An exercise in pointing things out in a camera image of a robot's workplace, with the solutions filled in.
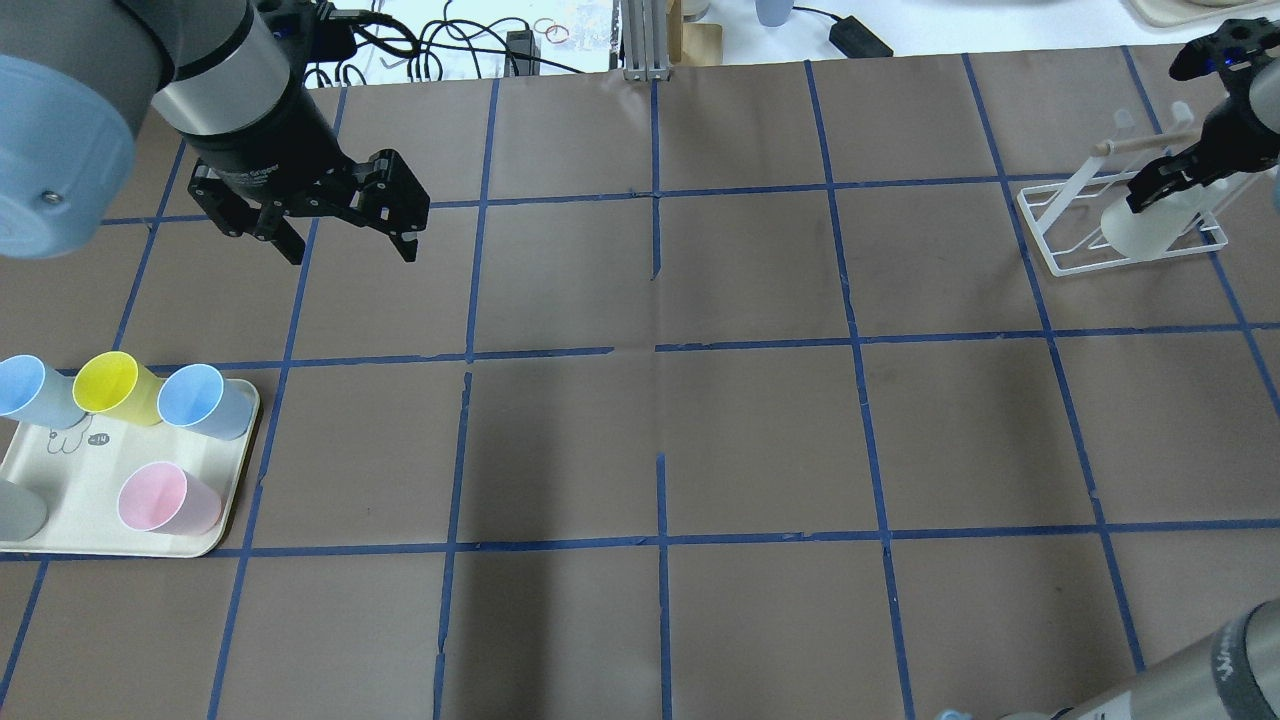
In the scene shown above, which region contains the pink plastic cup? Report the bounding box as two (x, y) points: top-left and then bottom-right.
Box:
(116, 461), (223, 536)

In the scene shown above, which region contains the blue cup near pink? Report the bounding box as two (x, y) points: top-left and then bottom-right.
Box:
(156, 364), (256, 441)

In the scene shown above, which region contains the black power adapter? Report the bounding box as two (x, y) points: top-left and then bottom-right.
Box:
(828, 15), (895, 59)

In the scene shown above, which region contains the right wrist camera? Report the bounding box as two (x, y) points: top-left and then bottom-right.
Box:
(1167, 18), (1279, 82)

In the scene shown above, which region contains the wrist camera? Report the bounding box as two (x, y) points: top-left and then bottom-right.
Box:
(251, 1), (360, 73)
(1167, 18), (1279, 82)

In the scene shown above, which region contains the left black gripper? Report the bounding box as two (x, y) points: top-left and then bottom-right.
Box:
(187, 88), (431, 266)

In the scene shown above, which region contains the white wire cup rack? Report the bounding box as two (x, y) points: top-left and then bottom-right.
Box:
(1015, 102), (1252, 277)

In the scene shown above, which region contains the cream plastic tray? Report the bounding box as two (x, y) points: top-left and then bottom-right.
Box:
(1, 415), (253, 559)

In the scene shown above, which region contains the aluminium frame post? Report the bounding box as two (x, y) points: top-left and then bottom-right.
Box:
(614, 1), (673, 82)

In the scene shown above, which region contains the grey plastic cup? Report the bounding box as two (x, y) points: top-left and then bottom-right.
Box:
(1, 480), (49, 542)

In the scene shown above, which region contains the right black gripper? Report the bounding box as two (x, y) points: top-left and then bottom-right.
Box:
(1126, 97), (1279, 214)

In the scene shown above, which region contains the wooden stand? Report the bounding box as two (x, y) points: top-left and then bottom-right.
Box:
(664, 1), (724, 67)

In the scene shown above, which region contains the yellow plastic cup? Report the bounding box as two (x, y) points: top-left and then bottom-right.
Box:
(72, 351), (164, 427)

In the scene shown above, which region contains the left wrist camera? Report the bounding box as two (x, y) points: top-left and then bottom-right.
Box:
(251, 1), (360, 73)

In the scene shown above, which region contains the white plastic cup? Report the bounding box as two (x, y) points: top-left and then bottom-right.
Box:
(1100, 186), (1206, 261)

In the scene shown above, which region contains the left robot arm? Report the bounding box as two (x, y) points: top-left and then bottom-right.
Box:
(1, 1), (430, 265)

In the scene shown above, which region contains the blue cup tray end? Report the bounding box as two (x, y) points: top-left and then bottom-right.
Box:
(1, 355), (87, 430)

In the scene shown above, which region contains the black cable bundle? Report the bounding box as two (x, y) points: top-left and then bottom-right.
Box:
(330, 10), (611, 83)

